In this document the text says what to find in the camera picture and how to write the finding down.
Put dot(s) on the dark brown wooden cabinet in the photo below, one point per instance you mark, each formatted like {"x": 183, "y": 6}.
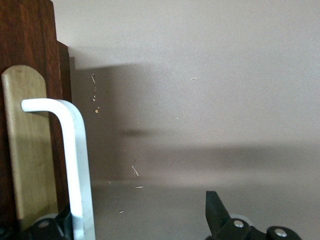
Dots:
{"x": 64, "y": 75}

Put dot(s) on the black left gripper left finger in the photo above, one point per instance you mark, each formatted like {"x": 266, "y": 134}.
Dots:
{"x": 50, "y": 230}

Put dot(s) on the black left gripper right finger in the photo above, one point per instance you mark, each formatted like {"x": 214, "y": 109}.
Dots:
{"x": 217, "y": 215}

